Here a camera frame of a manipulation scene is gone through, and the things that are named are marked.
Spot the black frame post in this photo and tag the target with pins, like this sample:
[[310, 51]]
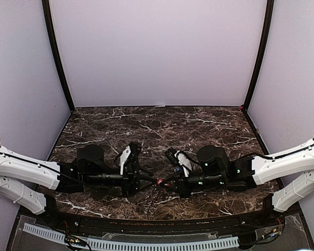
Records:
[[56, 54], [260, 54]]

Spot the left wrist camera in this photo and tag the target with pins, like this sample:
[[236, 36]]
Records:
[[130, 153]]

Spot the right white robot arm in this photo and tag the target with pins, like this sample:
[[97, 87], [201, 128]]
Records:
[[299, 159]]

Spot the left black frame post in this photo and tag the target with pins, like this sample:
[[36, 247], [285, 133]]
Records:
[[56, 54]]

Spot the grey crescent key organizer plate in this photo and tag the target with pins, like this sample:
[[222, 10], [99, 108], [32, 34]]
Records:
[[154, 204]]

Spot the red key tag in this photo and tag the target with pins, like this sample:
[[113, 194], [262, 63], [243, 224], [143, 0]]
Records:
[[162, 183]]

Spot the black front rail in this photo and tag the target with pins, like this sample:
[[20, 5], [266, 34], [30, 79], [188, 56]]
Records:
[[236, 224]]

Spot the grey slotted cable duct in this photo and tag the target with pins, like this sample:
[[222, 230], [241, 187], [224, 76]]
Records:
[[130, 242]]

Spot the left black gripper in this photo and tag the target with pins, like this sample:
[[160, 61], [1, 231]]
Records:
[[146, 177]]

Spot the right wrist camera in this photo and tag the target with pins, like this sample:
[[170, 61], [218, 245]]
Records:
[[179, 159]]

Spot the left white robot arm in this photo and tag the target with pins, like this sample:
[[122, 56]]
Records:
[[16, 168]]

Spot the right black frame post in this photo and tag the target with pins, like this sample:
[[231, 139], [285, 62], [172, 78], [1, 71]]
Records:
[[260, 54]]

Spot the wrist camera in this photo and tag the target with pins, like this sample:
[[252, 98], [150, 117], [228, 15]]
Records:
[[130, 153], [179, 159]]

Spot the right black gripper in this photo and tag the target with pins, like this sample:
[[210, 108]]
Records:
[[183, 189]]

